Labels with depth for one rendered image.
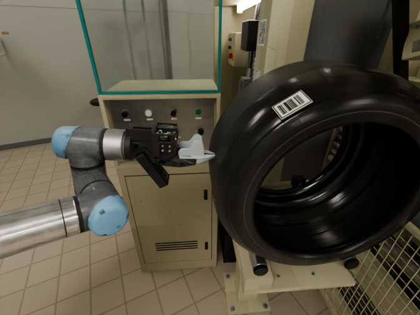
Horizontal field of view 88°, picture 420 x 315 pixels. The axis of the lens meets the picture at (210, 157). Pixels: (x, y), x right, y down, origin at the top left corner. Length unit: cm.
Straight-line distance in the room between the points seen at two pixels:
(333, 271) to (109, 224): 74
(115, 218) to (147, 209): 90
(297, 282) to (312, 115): 58
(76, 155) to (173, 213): 91
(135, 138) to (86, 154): 11
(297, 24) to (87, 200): 73
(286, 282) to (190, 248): 89
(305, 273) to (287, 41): 76
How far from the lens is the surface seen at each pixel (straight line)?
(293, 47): 81
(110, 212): 46
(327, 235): 85
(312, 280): 88
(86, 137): 54
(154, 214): 140
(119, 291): 182
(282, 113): 42
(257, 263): 72
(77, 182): 58
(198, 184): 124
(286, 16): 80
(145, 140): 52
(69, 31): 400
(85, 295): 189
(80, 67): 402
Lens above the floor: 150
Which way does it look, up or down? 29 degrees down
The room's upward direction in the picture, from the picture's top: straight up
